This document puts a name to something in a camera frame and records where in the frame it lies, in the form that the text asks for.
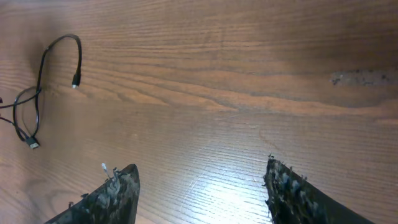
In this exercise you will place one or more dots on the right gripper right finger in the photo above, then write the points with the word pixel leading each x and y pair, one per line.
pixel 292 199

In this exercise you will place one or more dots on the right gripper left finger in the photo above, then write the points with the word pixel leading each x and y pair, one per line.
pixel 114 202

